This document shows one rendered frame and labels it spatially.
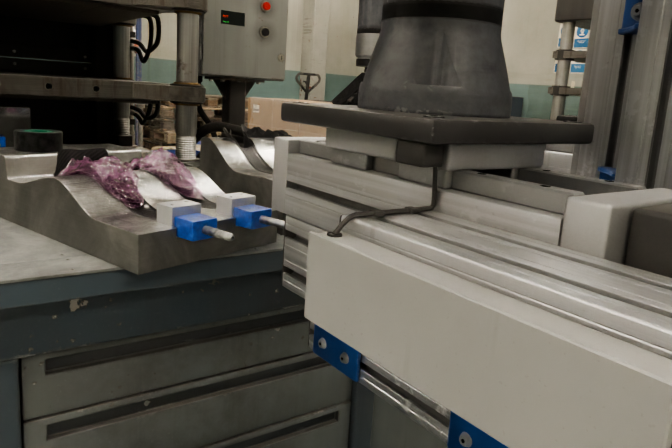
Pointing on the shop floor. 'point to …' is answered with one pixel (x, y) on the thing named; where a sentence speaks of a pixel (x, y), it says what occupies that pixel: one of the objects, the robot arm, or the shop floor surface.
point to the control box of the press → (242, 22)
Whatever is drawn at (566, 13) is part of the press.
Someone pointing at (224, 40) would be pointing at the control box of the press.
